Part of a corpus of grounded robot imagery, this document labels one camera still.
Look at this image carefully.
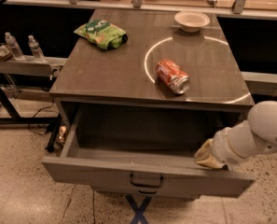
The black floor cable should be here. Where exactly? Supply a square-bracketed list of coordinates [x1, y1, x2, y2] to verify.
[26, 97, 62, 136]

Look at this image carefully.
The grey back counter rail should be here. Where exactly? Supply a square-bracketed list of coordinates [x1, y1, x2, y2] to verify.
[3, 0, 277, 21]

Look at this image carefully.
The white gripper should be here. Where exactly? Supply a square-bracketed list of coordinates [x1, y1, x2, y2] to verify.
[194, 126, 249, 169]

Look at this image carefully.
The small dark basket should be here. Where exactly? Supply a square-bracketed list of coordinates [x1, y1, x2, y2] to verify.
[0, 42, 13, 62]

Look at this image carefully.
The grey side bench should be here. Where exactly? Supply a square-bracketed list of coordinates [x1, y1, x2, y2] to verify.
[0, 56, 67, 152]

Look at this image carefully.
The clear water bottle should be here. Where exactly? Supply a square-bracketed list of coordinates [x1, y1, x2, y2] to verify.
[5, 32, 25, 61]
[28, 35, 46, 63]

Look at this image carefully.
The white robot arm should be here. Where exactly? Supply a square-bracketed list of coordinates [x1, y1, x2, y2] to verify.
[194, 101, 277, 169]

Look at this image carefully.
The white bowl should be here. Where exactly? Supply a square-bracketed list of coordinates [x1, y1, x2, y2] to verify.
[174, 11, 210, 33]

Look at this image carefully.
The green chip bag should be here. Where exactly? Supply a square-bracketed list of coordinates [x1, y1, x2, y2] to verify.
[74, 20, 128, 50]

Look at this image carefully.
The red soda can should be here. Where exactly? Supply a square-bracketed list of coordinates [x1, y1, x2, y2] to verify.
[155, 59, 190, 94]

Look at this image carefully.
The grey drawer cabinet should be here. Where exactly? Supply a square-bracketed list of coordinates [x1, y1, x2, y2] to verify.
[48, 8, 255, 201]

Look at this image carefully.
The grey top drawer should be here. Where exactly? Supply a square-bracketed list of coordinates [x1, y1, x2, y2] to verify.
[42, 104, 255, 199]

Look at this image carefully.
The blue tape cross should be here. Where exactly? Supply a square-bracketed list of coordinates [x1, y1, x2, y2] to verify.
[126, 195, 151, 224]

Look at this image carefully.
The clear water bottle right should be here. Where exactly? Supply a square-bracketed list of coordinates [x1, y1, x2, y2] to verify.
[28, 35, 46, 63]

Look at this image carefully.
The clear water bottle left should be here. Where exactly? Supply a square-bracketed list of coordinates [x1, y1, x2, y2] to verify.
[5, 32, 25, 61]

